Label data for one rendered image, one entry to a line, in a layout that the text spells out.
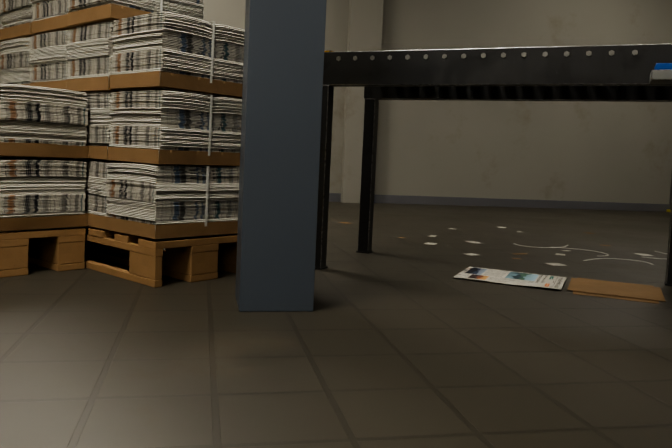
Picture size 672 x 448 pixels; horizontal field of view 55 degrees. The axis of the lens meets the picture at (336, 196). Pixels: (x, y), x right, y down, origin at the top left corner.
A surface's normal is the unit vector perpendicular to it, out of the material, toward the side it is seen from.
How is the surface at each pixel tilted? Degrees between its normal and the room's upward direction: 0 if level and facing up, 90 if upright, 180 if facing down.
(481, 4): 90
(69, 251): 90
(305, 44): 90
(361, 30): 90
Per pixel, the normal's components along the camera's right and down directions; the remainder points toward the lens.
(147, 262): -0.65, 0.02
